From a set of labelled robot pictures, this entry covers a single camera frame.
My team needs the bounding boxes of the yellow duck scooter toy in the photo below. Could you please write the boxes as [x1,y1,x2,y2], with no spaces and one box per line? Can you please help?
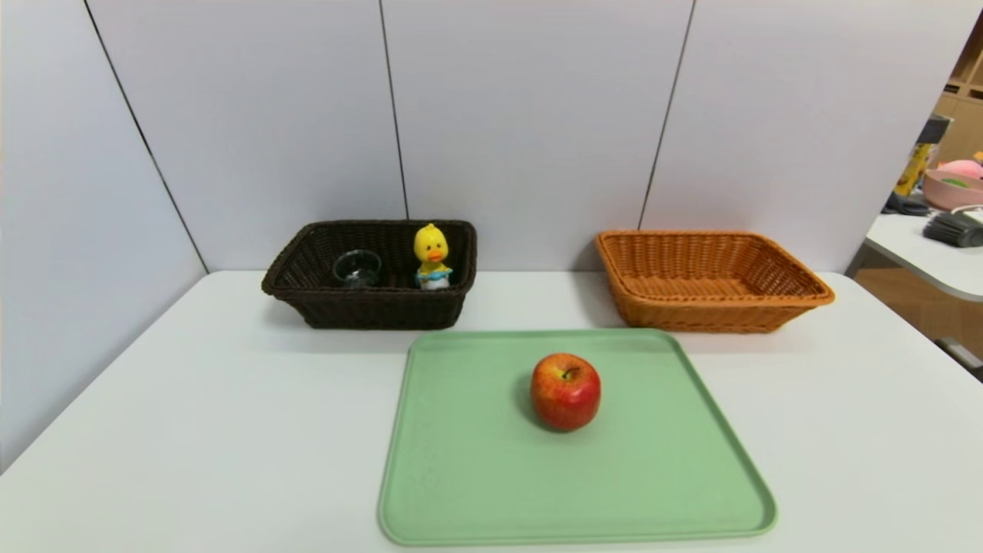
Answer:
[413,223,454,291]

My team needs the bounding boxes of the small clear glass cup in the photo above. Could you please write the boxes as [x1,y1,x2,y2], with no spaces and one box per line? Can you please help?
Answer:
[332,250,383,290]

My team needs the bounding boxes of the red apple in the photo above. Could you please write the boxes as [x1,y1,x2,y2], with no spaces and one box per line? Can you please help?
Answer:
[530,353,602,432]

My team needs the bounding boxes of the dark brown wicker basket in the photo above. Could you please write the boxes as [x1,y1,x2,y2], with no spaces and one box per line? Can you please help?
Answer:
[260,220,478,331]

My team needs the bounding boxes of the orange wicker basket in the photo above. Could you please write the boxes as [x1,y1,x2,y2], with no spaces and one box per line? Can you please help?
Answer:
[596,230,836,334]

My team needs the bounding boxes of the light green plastic tray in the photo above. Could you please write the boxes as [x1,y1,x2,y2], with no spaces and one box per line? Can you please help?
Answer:
[376,329,778,548]

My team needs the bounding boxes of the black flat item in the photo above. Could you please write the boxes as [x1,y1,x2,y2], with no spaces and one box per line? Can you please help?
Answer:
[882,192,932,217]

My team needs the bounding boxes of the white side table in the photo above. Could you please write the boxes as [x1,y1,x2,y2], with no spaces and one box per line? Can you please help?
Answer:
[865,207,983,303]

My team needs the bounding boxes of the yellow black bottle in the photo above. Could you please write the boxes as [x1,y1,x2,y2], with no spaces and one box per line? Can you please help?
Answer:
[895,114,953,197]

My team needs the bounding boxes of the black brush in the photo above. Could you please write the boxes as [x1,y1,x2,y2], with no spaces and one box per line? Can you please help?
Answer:
[923,211,983,248]

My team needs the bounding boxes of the pink bowl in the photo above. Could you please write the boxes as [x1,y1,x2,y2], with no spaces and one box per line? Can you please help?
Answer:
[922,167,983,212]

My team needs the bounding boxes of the dark grey floor object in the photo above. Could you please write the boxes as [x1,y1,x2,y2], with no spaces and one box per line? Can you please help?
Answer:
[937,336,983,382]

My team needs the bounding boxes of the wooden shelf unit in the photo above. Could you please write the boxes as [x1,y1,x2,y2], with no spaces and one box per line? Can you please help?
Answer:
[933,15,983,166]

